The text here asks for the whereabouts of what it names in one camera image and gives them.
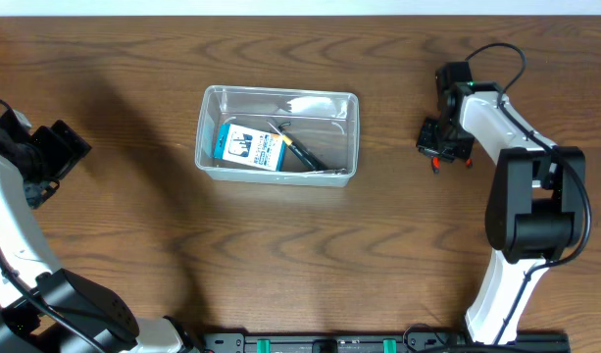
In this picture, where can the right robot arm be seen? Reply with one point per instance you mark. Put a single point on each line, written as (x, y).
(537, 206)

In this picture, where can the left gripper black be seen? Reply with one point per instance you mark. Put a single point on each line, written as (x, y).
(61, 159)

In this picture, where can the black yellow screwdriver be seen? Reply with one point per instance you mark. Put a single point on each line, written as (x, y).
(308, 159)

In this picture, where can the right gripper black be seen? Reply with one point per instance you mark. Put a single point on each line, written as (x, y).
(425, 146)

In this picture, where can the black mounting rail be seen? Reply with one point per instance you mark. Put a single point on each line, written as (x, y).
(418, 340)

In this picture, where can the clear plastic storage container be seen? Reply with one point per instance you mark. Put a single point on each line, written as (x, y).
(326, 123)

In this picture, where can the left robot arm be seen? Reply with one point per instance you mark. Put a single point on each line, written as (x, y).
(43, 306)

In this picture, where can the red handled pliers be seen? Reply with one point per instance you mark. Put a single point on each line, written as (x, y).
(435, 164)

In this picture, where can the silver double-ended wrench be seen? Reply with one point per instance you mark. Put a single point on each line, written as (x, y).
(328, 172)

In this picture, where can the small hammer black red handle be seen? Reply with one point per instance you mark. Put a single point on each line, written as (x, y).
(281, 128)

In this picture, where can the blue white cardboard box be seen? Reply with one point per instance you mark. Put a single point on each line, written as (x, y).
(250, 147)

